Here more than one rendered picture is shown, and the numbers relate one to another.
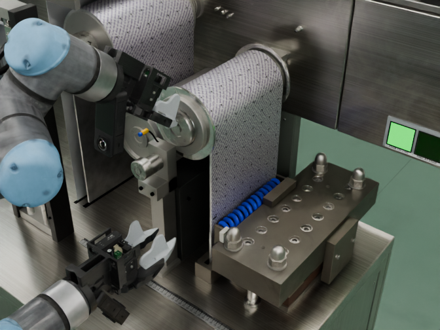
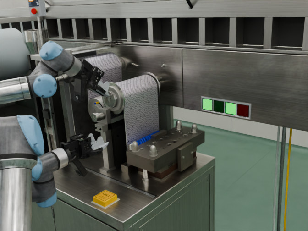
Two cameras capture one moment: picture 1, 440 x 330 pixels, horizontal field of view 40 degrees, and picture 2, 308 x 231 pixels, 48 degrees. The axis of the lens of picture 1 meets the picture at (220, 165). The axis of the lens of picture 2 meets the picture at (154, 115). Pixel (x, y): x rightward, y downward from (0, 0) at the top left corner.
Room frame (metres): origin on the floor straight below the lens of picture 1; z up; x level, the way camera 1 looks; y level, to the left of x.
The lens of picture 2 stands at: (-0.53, -0.19, 1.66)
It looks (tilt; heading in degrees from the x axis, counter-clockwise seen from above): 19 degrees down; 3
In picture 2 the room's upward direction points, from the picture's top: 3 degrees counter-clockwise
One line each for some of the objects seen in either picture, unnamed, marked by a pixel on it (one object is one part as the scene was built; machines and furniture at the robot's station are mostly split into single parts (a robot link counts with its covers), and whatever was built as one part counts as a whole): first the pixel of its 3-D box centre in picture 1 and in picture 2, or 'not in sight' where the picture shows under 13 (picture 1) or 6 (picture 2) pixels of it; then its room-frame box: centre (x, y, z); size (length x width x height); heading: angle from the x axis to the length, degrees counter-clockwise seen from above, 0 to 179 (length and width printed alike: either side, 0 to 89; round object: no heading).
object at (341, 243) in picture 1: (340, 250); (185, 156); (0.94, -0.25, 0.97); 0.10 x 0.03 x 0.11; 142
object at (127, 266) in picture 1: (103, 272); (75, 149); (0.72, 0.19, 1.12); 0.12 x 0.08 x 0.09; 142
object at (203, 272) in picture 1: (243, 238); (144, 158); (1.03, -0.05, 0.92); 0.28 x 0.04 x 0.04; 142
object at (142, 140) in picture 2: (252, 205); (146, 139); (1.01, -0.07, 1.03); 0.21 x 0.04 x 0.03; 142
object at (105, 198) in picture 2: not in sight; (105, 198); (0.68, 0.09, 0.91); 0.07 x 0.07 x 0.02; 52
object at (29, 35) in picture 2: not in sight; (35, 35); (1.49, 0.57, 1.50); 0.14 x 0.14 x 0.06
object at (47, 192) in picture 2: not in sight; (40, 190); (0.59, 0.30, 1.01); 0.11 x 0.08 x 0.11; 99
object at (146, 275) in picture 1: (141, 270); (92, 151); (0.75, 0.13, 1.09); 0.09 x 0.05 x 0.02; 133
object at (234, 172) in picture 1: (245, 169); (142, 123); (1.03, -0.05, 1.11); 0.23 x 0.01 x 0.18; 142
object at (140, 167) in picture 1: (141, 168); (95, 117); (0.93, 0.15, 1.18); 0.04 x 0.02 x 0.04; 52
